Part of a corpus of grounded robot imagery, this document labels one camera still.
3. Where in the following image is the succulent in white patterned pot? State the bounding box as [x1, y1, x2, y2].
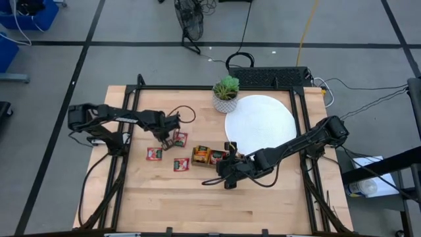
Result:
[211, 74, 241, 115]

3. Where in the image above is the wooden tea organizer box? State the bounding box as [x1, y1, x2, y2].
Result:
[190, 144, 238, 170]

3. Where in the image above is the black metal stand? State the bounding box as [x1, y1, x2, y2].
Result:
[341, 76, 421, 237]

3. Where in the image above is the black wire floor fan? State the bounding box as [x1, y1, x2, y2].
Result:
[173, 0, 205, 56]

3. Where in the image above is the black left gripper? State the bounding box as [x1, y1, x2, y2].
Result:
[151, 111, 182, 152]

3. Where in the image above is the large blue bin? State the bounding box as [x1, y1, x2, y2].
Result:
[0, 0, 61, 32]

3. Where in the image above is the yellow hanging cable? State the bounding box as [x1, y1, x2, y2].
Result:
[295, 0, 320, 67]

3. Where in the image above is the white round placemat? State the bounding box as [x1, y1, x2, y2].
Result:
[224, 94, 298, 156]

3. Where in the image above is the black hanging cable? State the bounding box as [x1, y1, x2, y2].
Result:
[224, 0, 256, 71]

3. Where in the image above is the red strawberry tea packet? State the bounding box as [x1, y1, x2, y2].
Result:
[172, 131, 189, 148]
[146, 147, 164, 162]
[209, 149, 228, 166]
[173, 157, 191, 173]

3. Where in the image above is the black table frame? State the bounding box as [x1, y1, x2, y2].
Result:
[74, 74, 355, 237]

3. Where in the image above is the grey stand foot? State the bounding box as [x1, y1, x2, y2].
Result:
[0, 72, 31, 84]

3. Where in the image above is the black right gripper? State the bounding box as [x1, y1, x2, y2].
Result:
[215, 141, 258, 190]

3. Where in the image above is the small blue bin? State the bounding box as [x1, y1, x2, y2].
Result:
[0, 32, 20, 74]

